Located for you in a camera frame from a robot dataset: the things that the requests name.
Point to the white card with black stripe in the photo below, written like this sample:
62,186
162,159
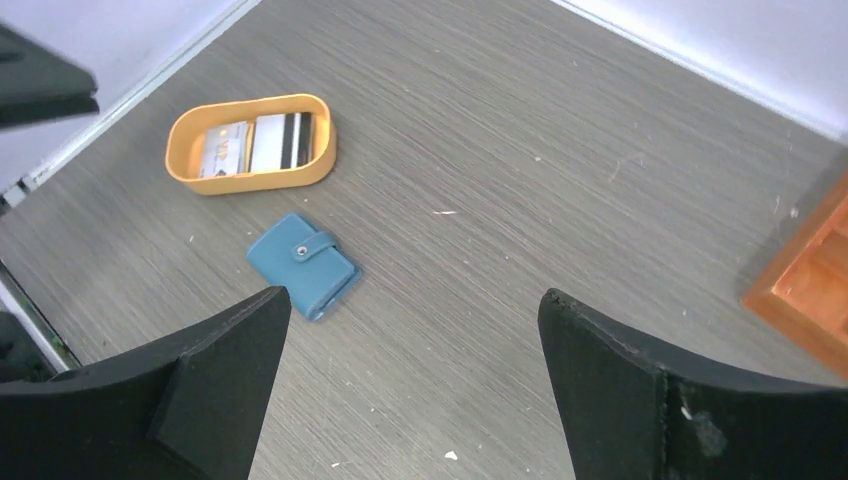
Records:
282,141

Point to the orange compartment organizer box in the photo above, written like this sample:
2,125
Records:
803,291

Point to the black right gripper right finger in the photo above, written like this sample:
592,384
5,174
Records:
634,406

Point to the orange oval plastic tray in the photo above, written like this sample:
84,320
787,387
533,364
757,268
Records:
184,148

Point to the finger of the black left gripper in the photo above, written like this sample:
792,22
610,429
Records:
38,85

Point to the silver VIP card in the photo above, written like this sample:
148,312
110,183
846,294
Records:
226,149

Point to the blue leather card holder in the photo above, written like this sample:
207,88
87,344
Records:
307,262

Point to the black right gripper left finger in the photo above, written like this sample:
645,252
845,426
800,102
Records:
189,405

